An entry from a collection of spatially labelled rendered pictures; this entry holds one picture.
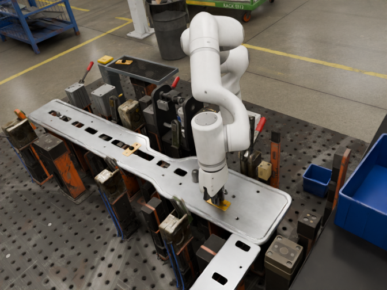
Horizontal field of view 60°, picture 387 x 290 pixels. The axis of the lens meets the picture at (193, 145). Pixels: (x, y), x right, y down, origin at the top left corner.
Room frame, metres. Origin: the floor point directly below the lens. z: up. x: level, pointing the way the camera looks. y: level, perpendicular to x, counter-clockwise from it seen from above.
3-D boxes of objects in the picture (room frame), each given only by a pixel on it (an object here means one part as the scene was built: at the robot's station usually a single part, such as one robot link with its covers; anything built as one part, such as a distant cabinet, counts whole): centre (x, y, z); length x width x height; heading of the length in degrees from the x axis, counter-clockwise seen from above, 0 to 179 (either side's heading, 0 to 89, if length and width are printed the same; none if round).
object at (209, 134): (0.73, -0.05, 1.28); 0.09 x 0.08 x 0.13; 81
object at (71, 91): (1.62, 0.56, 0.88); 0.11 x 0.10 x 0.36; 136
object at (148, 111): (1.25, 0.14, 0.89); 0.13 x 0.11 x 0.38; 136
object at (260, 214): (1.10, 0.27, 1.00); 1.38 x 0.22 x 0.02; 46
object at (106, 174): (0.92, 0.33, 0.87); 0.12 x 0.09 x 0.35; 136
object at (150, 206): (0.78, 0.18, 0.84); 0.11 x 0.08 x 0.29; 136
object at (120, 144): (1.14, 0.31, 0.84); 0.17 x 0.06 x 0.29; 136
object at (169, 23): (4.17, 0.03, 0.36); 0.54 x 0.50 x 0.73; 132
